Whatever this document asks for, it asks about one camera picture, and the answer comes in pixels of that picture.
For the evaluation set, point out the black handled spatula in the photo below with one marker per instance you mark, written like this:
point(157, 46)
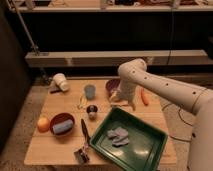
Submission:
point(81, 154)

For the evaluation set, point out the dark red bowl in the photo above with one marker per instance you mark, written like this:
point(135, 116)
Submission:
point(61, 117)

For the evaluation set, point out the blue rolled towel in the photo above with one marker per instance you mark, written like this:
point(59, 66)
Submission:
point(62, 127)

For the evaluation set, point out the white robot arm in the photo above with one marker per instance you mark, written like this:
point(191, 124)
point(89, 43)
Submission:
point(194, 99)

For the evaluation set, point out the wooden shelf unit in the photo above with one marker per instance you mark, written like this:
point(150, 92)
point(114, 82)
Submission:
point(82, 33)

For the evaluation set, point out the orange carrot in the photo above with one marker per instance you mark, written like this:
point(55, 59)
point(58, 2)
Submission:
point(144, 98)

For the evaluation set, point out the metal pole stand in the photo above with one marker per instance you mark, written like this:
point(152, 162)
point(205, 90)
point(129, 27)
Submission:
point(34, 47)

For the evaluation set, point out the grey crumpled cloth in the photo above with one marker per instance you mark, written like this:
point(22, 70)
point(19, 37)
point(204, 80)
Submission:
point(119, 136)

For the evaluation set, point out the green plastic tray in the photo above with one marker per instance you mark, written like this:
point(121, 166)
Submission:
point(145, 147)

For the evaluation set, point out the orange fruit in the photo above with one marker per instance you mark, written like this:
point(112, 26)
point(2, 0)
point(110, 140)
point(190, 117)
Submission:
point(43, 124)

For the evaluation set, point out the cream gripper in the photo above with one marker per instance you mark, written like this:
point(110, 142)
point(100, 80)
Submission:
point(123, 96)

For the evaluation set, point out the yellow banana peel toy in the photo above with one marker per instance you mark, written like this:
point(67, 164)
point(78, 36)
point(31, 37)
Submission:
point(82, 102)

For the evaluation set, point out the purple bowl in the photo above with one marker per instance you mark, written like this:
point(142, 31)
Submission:
point(111, 85)

